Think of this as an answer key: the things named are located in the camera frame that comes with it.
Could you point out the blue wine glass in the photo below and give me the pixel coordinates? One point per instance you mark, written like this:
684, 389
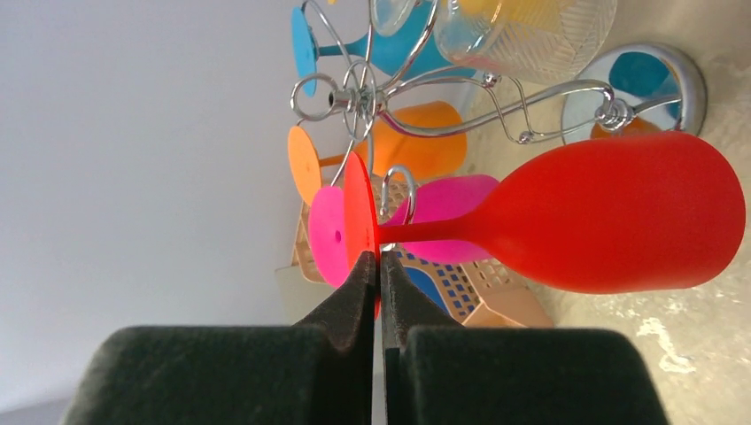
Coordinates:
388, 53

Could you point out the chrome wine glass rack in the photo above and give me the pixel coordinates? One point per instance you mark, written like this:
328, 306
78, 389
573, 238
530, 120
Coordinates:
426, 73

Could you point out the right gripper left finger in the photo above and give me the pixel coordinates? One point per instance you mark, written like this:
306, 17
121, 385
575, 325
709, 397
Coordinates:
316, 371

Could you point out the clear glass wine glass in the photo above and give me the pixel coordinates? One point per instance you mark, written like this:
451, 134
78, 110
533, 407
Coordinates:
513, 50

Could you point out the peach plastic desk organizer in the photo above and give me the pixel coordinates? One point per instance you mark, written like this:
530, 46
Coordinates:
505, 299

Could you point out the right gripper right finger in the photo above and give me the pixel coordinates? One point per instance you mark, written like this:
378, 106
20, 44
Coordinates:
437, 371

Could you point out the red wine glass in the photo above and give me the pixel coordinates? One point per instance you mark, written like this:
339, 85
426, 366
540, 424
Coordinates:
635, 213

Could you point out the yellow wine glass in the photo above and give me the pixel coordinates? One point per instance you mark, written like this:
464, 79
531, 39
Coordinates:
542, 14

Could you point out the blue folder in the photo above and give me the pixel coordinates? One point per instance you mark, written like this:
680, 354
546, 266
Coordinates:
447, 286

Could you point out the pink wine glass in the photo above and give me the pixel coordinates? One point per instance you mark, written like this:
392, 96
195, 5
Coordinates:
441, 199

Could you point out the orange wine glass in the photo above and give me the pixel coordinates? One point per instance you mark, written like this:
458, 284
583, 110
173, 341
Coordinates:
426, 158

